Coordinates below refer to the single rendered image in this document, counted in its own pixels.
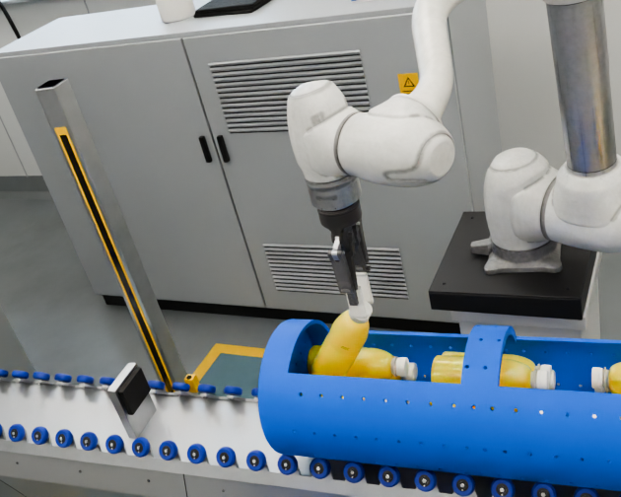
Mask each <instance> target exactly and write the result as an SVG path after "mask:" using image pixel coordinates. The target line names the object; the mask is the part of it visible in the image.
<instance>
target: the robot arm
mask: <svg viewBox="0 0 621 497"><path fill-rule="evenodd" d="M462 1H463V0H417V1H416V3H415V6H414V9H413V14H412V34H413V40H414V46H415V52H416V58H417V63H418V69H419V76H420V79H419V83H418V85H417V87H416V88H415V90H414V91H413V92H412V93H410V94H409V95H407V94H397V95H394V96H392V97H391V98H390V99H389V100H387V101H386V102H384V103H382V104H380V105H378V106H375V107H373V108H371V109H370V110H369V112H361V111H358V110H356V109H354V108H353V107H352V106H348V104H347V102H346V99H345V97H344V95H343V94H342V93H341V91H340V90H339V89H338V88H337V86H336V85H335V84H334V83H333V82H332V81H329V80H319V81H311V82H307V83H304V84H302V85H300V86H299V87H297V88H296V89H295V90H294V91H293V92H292V93H291V94H290V96H289V97H288V101H287V119H288V128H289V134H290V139H291V144H292V147H293V151H294V154H295V157H296V160H297V163H298V165H299V166H300V168H301V169H302V171H303V173H304V176H305V181H306V185H307V187H308V191H309V195H310V202H311V204H312V206H313V207H315V208H316V209H317V213H318V217H319V221H320V224H321V225H322V226H323V227H324V228H326V229H328V230H329V231H330V232H331V241H332V242H333V250H329V251H328V252H327V255H328V257H329V259H330V261H331V263H332V267H333V270H334V274H335V278H336V281H337V285H338V288H339V292H340V293H342V294H346V297H347V301H348V306H349V310H350V314H351V318H352V319H366V318H367V311H366V307H365V302H364V301H366V302H368V303H369V304H372V303H373V302H374V299H373V295H372V290H371V286H370V282H369V278H368V273H367V272H366V271H371V266H370V265H366V263H368V262H369V257H368V252H367V247H366V241H365V236H364V231H363V225H362V209H361V204H360V199H359V198H360V197H361V194H362V189H361V186H360V181H359V178H360V179H362V180H365V181H369V182H373V183H377V184H383V185H389V186H398V187H419V186H425V185H429V184H432V183H435V182H437V181H439V180H440V179H442V178H443V177H444V176H445V175H446V173H447V172H448V171H449V169H450V167H451V165H452V163H453V160H454V142H453V139H452V137H451V135H450V134H449V132H448V131H447V129H446V128H445V127H444V126H443V123H442V121H441V118H442V115H443V113H444V111H445V109H446V107H447V105H448V102H449V98H450V95H451V91H452V84H453V73H452V64H451V57H450V51H449V38H448V31H447V18H448V15H449V13H450V12H451V11H452V10H453V9H454V8H455V7H456V6H457V5H458V4H460V3H461V2H462ZM542 1H543V2H545V3H546V9H547V17H548V25H549V32H550V39H551V47H552V54H553V62H554V70H555V78H556V85H557V93H558V101H559V108H560V115H561V123H562V130H563V138H564V146H565V153H566V162H565V163H564V165H563V166H562V167H561V168H560V170H559V171H558V170H556V169H555V168H553V167H550V166H549V164H548V161H547V160H546V159H545V158H544V157H543V156H542V155H540V154H539V153H537V152H536V151H533V150H530V149H527V148H514V149H510V150H507V151H504V152H502V153H500V154H499V155H497V156H496V157H495V159H494V160H493V162H492V164H491V166H490V168H488V170H487V173H486V176H485V181H484V206H485V213H486V219H487V224H488V228H489V231H490V235H491V237H490V238H489V239H485V240H480V241H476V242H472V243H471V252H472V253H477V254H485V255H489V258H488V261H487V263H486V264H485V266H484V271H485V273H486V274H488V275H494V274H498V273H516V272H550V273H558V272H560V271H562V269H563V267H562V262H561V260H560V257H561V244H563V245H567V246H570V247H574V248H579V249H587V250H592V251H599V252H611V253H615V252H621V156H619V155H618V154H616V142H615V131H614V120H613V108H612V98H611V87H610V75H609V57H608V46H607V35H606V24H605V13H604V2H603V0H542Z"/></svg>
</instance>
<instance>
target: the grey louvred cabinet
mask: <svg viewBox="0 0 621 497"><path fill-rule="evenodd" d="M416 1H417V0H372V1H365V2H359V3H352V1H351V0H271V1H270V2H268V3H267V4H265V5H263V6H262V7H260V8H259V9H257V10H255V11H254V12H252V13H247V14H236V15H225V16H213V17H201V18H194V17H193V16H194V15H195V14H194V15H193V16H191V17H189V18H187V19H184V20H181V21H178V22H173V23H164V22H162V19H161V16H160V13H159V10H158V7H157V5H153V6H145V7H138V8H130V9H123V10H115V11H108V12H100V13H94V14H86V15H79V16H71V17H64V18H58V19H57V20H55V21H53V22H51V23H49V24H47V25H45V26H43V27H41V28H39V29H37V30H35V31H34V32H32V33H30V34H28V35H25V36H23V37H21V38H19V39H17V40H15V41H13V42H12V43H10V44H8V45H6V46H4V47H2V48H0V83H1V85H2V87H3V89H4V92H5V94H6V96H7V98H8V100H9V103H10V105H11V107H12V109H13V112H14V114H15V116H16V118H17V120H18V122H19V124H20V126H21V128H22V131H23V133H24V135H25V137H26V140H27V142H28V144H29V146H30V148H31V151H32V153H33V155H34V159H35V161H36V163H37V165H38V167H39V170H40V172H41V174H42V176H43V179H44V181H45V183H46V185H47V188H48V190H49V192H50V194H51V196H52V199H53V201H54V203H55V205H56V208H57V210H58V212H59V214H60V216H61V219H62V221H63V223H64V225H65V228H66V230H67V232H68V234H69V237H70V239H71V241H72V243H73V245H74V248H75V250H76V252H77V254H78V256H79V258H80V260H81V262H82V264H83V267H84V269H85V271H86V273H87V276H88V278H89V280H90V282H91V284H92V287H93V289H94V291H95V293H96V294H98V295H103V298H104V300H105V302H106V304H107V305H116V306H126V303H125V301H124V298H123V296H122V294H121V291H120V289H119V287H118V284H117V282H116V280H115V277H114V275H113V273H112V270H111V268H110V266H109V263H108V261H107V259H106V256H105V254H104V250H103V248H102V246H101V243H100V241H99V239H98V236H97V234H96V232H95V229H94V227H93V225H92V222H91V220H90V218H89V215H88V213H87V211H86V208H85V206H84V204H83V201H82V199H81V197H80V194H79V192H78V190H77V187H76V185H75V183H74V180H73V179H72V177H71V174H70V172H69V170H68V167H67V165H66V163H65V160H64V158H63V156H62V153H61V151H60V149H59V146H58V144H57V142H56V139H55V137H54V135H53V132H52V130H51V128H50V125H49V123H48V121H47V118H46V116H45V114H44V111H43V109H42V107H41V104H40V102H39V100H38V97H37V95H36V93H35V89H36V88H37V87H39V86H41V85H42V84H44V83H45V82H47V81H48V80H56V79H64V78H67V79H68V81H69V83H70V85H71V88H72V90H73V93H74V95H75V98H76V100H77V103H78V105H79V108H80V110H81V113H82V115H83V117H84V119H85V122H86V124H87V127H88V129H89V132H90V134H91V137H92V139H93V142H94V144H95V147H96V149H97V152H98V154H99V157H100V159H101V162H102V164H103V168H104V171H105V173H106V176H107V178H108V181H109V183H110V185H111V188H112V190H113V193H114V195H115V198H116V200H117V203H118V205H119V208H120V210H121V213H122V215H123V218H124V220H125V223H126V225H127V228H128V230H129V233H130V235H131V238H132V240H133V243H134V245H135V247H136V249H137V252H138V254H139V257H140V259H141V262H142V264H143V267H144V269H145V272H146V274H147V277H148V279H149V282H150V284H151V286H152V289H153V291H154V294H155V296H156V299H157V301H158V304H159V306H160V309H161V310H173V311H185V312H196V313H207V314H219V315H230V316H242V317H253V318H265V319H276V320H291V319H295V320H321V321H323V322H324V323H334V321H335V320H336V319H337V318H338V317H339V316H340V315H341V314H342V313H344V312H346V311H348V310H349V306H348V301H347V297H346V294H342V293H340V292H339V288H338V285H337V281H336V278H335V274H334V270H333V267H332V263H331V261H330V259H329V257H328V255H327V252H328V251H329V250H333V242H332V241H331V232H330V231H329V230H328V229H326V228H324V227H323V226H322V225H321V224H320V221H319V217H318V213H317V209H316V208H315V207H313V206H312V204H311V199H310V195H309V191H308V187H307V185H306V181H305V176H304V173H303V171H302V169H301V168H300V166H299V165H298V163H297V160H296V157H295V154H294V151H293V147H292V144H291V139H290V134H289V128H288V119H287V101H288V97H289V96H290V94H291V93H292V92H293V91H294V90H295V89H296V88H297V87H299V86H300V85H302V84H304V83H307V82H311V81H319V80H329V81H332V82H333V83H334V84H335V85H336V86H337V88H338V89H339V90H340V91H341V93H342V94H343V95H344V97H345V99H346V102H347V104H348V106H350V107H353V108H354V109H356V110H358V111H361V112H369V110H370V109H371V108H373V107H377V106H378V105H380V104H382V103H384V102H386V101H387V100H389V99H390V98H391V97H392V96H394V95H397V94H407V95H409V94H410V93H412V92H413V91H414V90H415V88H416V87H417V85H418V83H419V79H420V76H419V69H418V63H417V58H416V52H415V46H414V40H413V34H412V14H413V9H414V6H415V3H416ZM447 31H448V44H449V51H450V57H451V64H452V73H453V84H452V91H451V95H450V98H449V101H448V105H447V107H446V109H445V111H444V113H443V115H442V118H441V121H442V123H443V126H444V127H445V128H446V129H447V131H448V132H449V134H450V135H451V137H452V139H453V142H454V160H453V163H452V165H451V167H450V169H449V171H448V172H447V173H446V175H445V176H444V177H443V178H442V179H440V180H439V181H437V182H435V183H432V184H429V185H425V186H419V187H398V186H389V185H383V184H377V183H373V182H369V181H365V180H362V179H360V178H359V181H360V186H361V189H362V194H361V197H360V198H359V199H360V204H361V209H362V225H363V231H364V236H365V241H366V247H367V252H368V257H369V262H368V263H366V265H370V266H371V271H366V272H367V273H368V278H369V282H370V286H371V290H372V295H373V299H374V302H373V303H372V304H370V305H371V306H372V308H373V312H372V313H371V315H370V318H369V324H370V327H378V328H390V329H401V330H413V331H424V332H435V333H452V334H461V333H460V327H459V321H458V320H452V319H451V314H450V311H442V310H432V309H431V304H430V298H429V293H428V290H429V288H430V286H431V284H432V282H433V279H434V277H435V275H436V273H437V270H438V268H439V266H440V264H441V261H442V259H443V257H444V255H445V253H446V250H447V248H448V246H449V242H450V240H451V238H452V236H453V233H454V231H455V229H456V227H457V225H458V222H459V220H460V218H461V216H462V213H463V212H477V211H485V206H484V181H485V176H486V173H487V170H488V168H490V166H491V164H492V162H493V160H494V159H495V157H496V156H497V155H499V154H500V153H502V143H501V134H500V125H499V117H498V108H497V99H496V90H495V81H494V72H493V63H492V53H491V44H490V36H489V27H488V18H487V9H486V0H463V1H462V2H461V3H460V4H458V5H457V6H456V7H455V8H454V9H453V10H452V11H451V12H450V13H449V15H448V18H447Z"/></svg>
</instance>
